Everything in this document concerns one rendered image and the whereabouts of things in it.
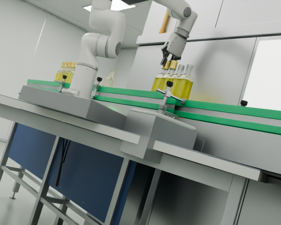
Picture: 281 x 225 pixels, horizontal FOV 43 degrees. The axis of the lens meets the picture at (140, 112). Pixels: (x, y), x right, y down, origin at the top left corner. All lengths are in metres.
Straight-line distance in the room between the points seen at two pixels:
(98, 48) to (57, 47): 6.24
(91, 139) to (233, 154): 0.54
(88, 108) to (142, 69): 1.03
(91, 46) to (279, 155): 0.86
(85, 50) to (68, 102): 0.32
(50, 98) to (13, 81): 6.08
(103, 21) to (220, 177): 0.79
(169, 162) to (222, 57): 0.69
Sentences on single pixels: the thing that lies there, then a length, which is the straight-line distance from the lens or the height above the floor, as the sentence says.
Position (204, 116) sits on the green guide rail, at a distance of 1.50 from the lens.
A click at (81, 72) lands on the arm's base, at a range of 1.53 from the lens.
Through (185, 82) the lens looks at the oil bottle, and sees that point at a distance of 1.67.
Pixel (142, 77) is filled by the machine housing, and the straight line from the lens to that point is 2.23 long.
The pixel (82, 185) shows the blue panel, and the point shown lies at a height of 0.43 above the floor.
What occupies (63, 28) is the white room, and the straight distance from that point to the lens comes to 7.85.
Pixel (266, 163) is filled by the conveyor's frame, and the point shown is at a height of 0.78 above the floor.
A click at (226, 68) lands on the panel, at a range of 1.73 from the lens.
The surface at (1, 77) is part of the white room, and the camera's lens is 7.38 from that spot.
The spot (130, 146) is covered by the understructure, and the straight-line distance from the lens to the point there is 1.31.
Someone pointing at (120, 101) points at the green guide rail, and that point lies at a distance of 1.81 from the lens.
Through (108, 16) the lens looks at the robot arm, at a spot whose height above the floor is 1.18.
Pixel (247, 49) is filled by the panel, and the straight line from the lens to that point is 1.70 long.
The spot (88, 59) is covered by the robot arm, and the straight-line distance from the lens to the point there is 1.54.
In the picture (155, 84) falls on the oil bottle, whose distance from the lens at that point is 1.81.
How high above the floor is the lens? 0.72
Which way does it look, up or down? 5 degrees up
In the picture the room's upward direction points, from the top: 17 degrees clockwise
